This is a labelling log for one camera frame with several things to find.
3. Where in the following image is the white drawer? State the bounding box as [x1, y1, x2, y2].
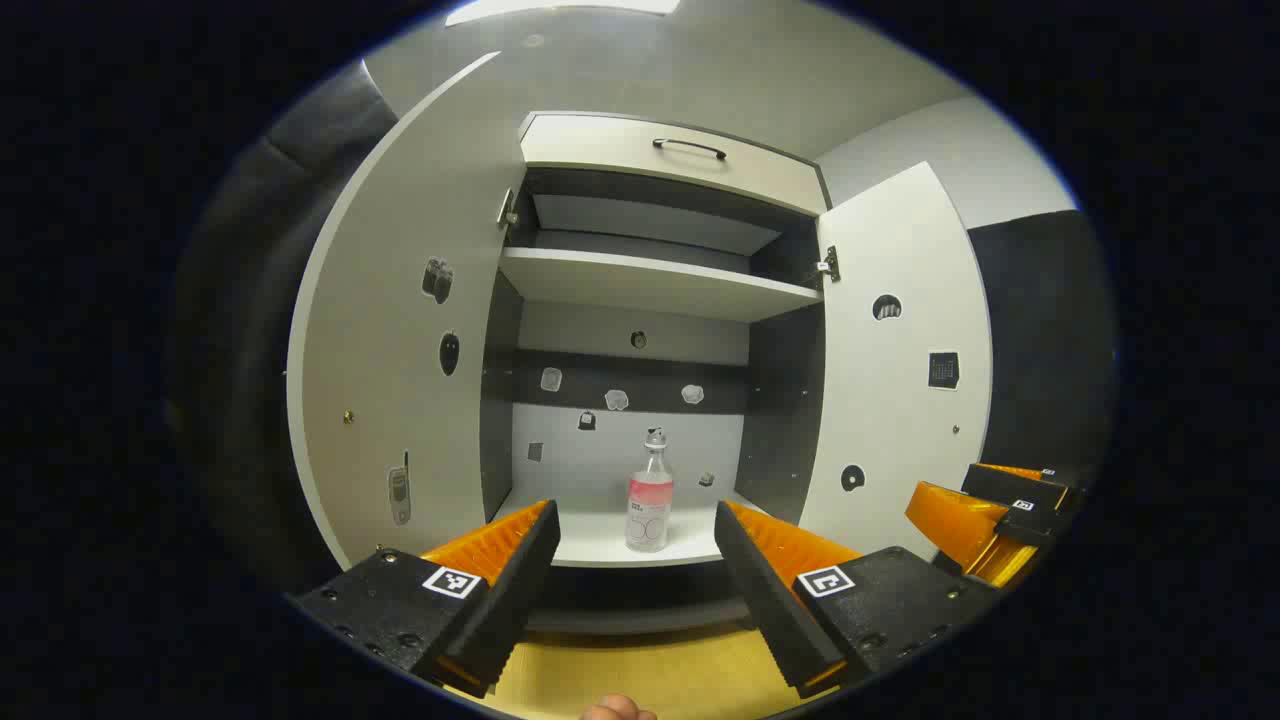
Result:
[518, 112, 829, 216]

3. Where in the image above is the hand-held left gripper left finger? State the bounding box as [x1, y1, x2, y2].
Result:
[285, 498, 563, 699]

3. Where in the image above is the ceiling light panel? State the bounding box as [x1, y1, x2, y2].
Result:
[445, 0, 681, 28]

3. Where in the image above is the white and grey cabinet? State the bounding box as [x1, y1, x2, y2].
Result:
[478, 110, 833, 636]

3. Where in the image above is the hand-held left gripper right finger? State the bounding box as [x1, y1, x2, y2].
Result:
[714, 500, 1001, 699]

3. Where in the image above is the black backdrop cloth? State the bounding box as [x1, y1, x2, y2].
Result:
[170, 60, 401, 601]
[965, 208, 1116, 491]

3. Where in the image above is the clear bottle with pink label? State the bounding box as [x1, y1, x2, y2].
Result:
[625, 425, 676, 554]

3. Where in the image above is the white cabinet shelf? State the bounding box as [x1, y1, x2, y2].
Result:
[497, 247, 823, 323]

